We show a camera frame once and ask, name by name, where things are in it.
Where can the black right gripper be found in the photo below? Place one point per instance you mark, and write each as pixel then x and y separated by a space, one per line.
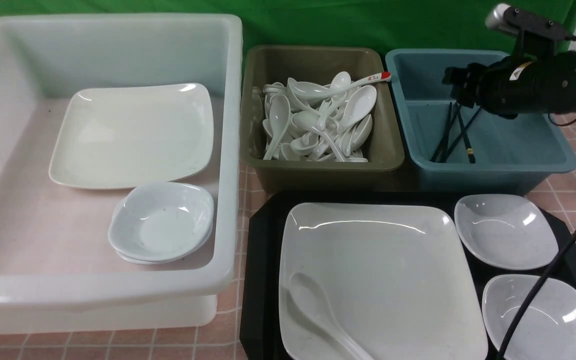
pixel 516 85

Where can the black chopstick gold tip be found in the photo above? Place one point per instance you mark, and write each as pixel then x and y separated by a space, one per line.
pixel 450 112
pixel 464 139

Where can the white small dish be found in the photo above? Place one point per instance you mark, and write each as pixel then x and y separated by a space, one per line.
pixel 505 231
pixel 547 330

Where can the white square rice plate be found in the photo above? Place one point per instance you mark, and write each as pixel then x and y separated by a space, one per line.
pixel 396 277

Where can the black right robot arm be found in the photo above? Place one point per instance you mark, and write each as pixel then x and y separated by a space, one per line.
pixel 517 85

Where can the white square plate in tub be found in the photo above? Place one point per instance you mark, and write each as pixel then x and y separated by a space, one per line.
pixel 122 138

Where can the teal plastic bin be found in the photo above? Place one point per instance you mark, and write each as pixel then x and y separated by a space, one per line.
pixel 512 156

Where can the pink checkered tablecloth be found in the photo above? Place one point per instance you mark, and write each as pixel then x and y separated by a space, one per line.
pixel 219 340

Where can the black chopstick in bin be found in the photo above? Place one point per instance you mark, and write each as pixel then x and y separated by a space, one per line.
pixel 449 152
pixel 439 142

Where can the green cloth backdrop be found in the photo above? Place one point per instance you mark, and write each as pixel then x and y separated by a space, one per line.
pixel 381 25

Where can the black serving tray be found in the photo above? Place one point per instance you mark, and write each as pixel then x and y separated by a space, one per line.
pixel 259 330

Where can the white small bowl top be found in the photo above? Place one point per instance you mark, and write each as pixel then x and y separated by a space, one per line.
pixel 161 220

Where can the white small bowl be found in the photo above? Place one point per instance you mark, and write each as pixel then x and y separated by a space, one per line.
pixel 133 260
pixel 161 220

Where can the large white plastic tub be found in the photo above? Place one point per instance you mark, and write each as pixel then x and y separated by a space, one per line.
pixel 58 270

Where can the white small bowl bottom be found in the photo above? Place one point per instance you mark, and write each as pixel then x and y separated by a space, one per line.
pixel 133 260

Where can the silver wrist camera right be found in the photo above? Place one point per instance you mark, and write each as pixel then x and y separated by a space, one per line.
pixel 535 36

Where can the white spoon red handle tip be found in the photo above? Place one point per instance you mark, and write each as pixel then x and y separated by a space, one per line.
pixel 311 91

